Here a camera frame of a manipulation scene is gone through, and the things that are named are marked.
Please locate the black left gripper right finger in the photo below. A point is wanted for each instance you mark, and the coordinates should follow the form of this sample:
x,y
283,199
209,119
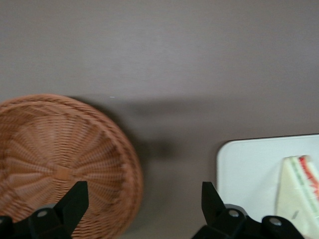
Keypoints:
x,y
224,224

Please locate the triangle sandwich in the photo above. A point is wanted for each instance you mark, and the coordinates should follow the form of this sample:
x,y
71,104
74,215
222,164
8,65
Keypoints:
x,y
291,194

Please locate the cream plastic tray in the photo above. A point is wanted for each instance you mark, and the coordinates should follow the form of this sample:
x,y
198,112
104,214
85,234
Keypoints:
x,y
249,169

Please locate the round brown wicker basket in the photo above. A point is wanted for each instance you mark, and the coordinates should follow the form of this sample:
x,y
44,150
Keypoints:
x,y
49,149

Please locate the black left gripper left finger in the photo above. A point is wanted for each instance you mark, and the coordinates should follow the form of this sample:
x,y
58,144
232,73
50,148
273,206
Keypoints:
x,y
62,214

